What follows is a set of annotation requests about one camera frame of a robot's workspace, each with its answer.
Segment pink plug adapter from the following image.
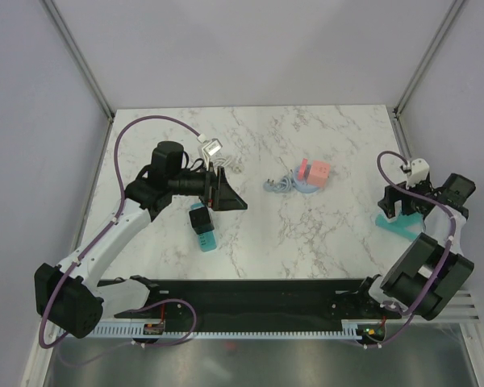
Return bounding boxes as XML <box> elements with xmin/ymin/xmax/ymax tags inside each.
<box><xmin>298</xmin><ymin>158</ymin><xmax>311</xmax><ymax>181</ymax></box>

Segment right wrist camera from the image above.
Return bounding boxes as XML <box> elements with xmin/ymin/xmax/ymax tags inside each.
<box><xmin>400</xmin><ymin>158</ymin><xmax>430</xmax><ymax>189</ymax></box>

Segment pink cube socket adapter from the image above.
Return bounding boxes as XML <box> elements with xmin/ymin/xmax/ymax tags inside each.
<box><xmin>306</xmin><ymin>160</ymin><xmax>331</xmax><ymax>189</ymax></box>

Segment teal rectangular power strip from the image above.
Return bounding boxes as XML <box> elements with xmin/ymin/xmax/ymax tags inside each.
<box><xmin>189</xmin><ymin>202</ymin><xmax>217</xmax><ymax>252</ymax></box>

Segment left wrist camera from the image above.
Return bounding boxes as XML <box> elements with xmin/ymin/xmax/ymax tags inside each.
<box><xmin>197</xmin><ymin>134</ymin><xmax>223</xmax><ymax>167</ymax></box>

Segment right aluminium frame post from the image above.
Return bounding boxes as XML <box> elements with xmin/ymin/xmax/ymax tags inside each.
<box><xmin>393</xmin><ymin>0</ymin><xmax>468</xmax><ymax>117</ymax></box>

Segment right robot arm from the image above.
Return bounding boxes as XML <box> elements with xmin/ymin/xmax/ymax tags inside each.
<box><xmin>353</xmin><ymin>173</ymin><xmax>476</xmax><ymax>321</ymax></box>

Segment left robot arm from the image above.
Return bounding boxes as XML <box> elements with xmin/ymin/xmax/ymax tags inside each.
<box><xmin>34</xmin><ymin>139</ymin><xmax>248</xmax><ymax>339</ymax></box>

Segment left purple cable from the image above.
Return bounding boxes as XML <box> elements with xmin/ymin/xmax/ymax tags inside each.
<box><xmin>38</xmin><ymin>115</ymin><xmax>202</xmax><ymax>350</ymax></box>

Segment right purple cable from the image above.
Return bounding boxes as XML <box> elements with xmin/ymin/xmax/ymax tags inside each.
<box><xmin>362</xmin><ymin>151</ymin><xmax>459</xmax><ymax>352</ymax></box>

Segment purple cable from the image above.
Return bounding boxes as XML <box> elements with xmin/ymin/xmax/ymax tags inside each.
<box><xmin>38</xmin><ymin>115</ymin><xmax>202</xmax><ymax>350</ymax></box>
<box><xmin>362</xmin><ymin>151</ymin><xmax>459</xmax><ymax>352</ymax></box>

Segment black cube plug adapter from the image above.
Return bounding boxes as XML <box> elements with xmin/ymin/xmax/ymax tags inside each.
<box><xmin>189</xmin><ymin>206</ymin><xmax>215</xmax><ymax>235</ymax></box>

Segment teal triangular power strip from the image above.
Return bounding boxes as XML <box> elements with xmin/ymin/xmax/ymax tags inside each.
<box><xmin>375</xmin><ymin>213</ymin><xmax>424</xmax><ymax>241</ymax></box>

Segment white cable duct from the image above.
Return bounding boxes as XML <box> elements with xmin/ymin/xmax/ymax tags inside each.
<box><xmin>90</xmin><ymin>320</ymin><xmax>396</xmax><ymax>340</ymax></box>

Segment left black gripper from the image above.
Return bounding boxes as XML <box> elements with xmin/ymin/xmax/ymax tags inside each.
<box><xmin>169</xmin><ymin>161</ymin><xmax>247</xmax><ymax>212</ymax></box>

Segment white cord of teal strip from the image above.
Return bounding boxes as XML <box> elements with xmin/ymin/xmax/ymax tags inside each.
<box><xmin>215</xmin><ymin>156</ymin><xmax>243</xmax><ymax>174</ymax></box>

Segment blue round power strip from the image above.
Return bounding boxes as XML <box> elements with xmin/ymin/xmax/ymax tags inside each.
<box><xmin>263</xmin><ymin>168</ymin><xmax>320</xmax><ymax>194</ymax></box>

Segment left aluminium frame post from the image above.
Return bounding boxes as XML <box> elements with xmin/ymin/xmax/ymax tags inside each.
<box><xmin>40</xmin><ymin>0</ymin><xmax>115</xmax><ymax>123</ymax></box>

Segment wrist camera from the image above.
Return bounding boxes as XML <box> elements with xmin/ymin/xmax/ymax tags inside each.
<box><xmin>400</xmin><ymin>158</ymin><xmax>430</xmax><ymax>189</ymax></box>
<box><xmin>197</xmin><ymin>134</ymin><xmax>223</xmax><ymax>167</ymax></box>

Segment aluminium frame post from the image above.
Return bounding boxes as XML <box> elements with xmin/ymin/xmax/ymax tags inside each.
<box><xmin>40</xmin><ymin>0</ymin><xmax>115</xmax><ymax>123</ymax></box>
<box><xmin>393</xmin><ymin>0</ymin><xmax>468</xmax><ymax>117</ymax></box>

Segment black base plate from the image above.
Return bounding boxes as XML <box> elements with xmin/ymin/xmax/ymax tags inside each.
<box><xmin>96</xmin><ymin>277</ymin><xmax>403</xmax><ymax>335</ymax></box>

